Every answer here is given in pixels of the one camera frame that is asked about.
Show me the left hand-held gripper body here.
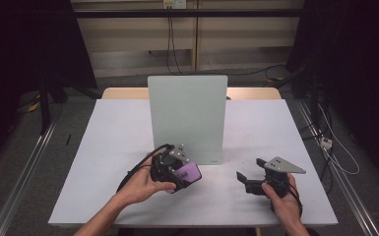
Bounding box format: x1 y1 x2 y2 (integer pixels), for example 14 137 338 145
150 143 190 185

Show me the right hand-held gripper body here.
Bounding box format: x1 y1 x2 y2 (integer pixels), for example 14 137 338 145
261 155 307 199

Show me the purple board eraser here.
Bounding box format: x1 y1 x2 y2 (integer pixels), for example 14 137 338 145
165 160 203 195

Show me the person's right hand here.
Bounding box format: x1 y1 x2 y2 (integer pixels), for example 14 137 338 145
261 172 302 225

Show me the person's left hand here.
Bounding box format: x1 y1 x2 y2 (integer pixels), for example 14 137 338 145
115 158 177 207

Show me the white table mat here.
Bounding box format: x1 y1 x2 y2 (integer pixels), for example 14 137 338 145
47 98 339 227

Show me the white floor power strip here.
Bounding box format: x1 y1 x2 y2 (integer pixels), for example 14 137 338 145
320 137 334 151

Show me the frosted glass whiteboard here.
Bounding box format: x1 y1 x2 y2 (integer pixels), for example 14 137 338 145
147 75 228 166

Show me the dark curtain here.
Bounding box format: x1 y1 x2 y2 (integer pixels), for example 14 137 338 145
284 0 379 188
0 0 98 178

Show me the black metal stand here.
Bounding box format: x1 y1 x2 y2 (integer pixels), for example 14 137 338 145
37 73 70 136

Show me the black horizontal bar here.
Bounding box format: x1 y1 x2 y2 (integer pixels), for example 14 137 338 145
73 8 305 19

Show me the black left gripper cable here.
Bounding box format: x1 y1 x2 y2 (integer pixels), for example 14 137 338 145
115 143 175 194

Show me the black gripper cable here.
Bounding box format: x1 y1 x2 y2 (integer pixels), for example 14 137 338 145
286 181 304 218
115 143 175 194

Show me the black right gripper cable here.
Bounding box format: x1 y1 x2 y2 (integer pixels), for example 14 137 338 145
286 181 304 218

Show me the metal floor rail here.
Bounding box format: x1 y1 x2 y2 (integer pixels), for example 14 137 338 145
296 99 379 236
0 121 58 236

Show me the white floor cable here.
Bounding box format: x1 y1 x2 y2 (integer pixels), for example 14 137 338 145
318 102 361 176

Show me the black hanging wall cable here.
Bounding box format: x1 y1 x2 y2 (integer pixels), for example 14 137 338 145
165 16 185 77

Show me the white wall power outlet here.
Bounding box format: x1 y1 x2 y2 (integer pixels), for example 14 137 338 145
162 0 188 10

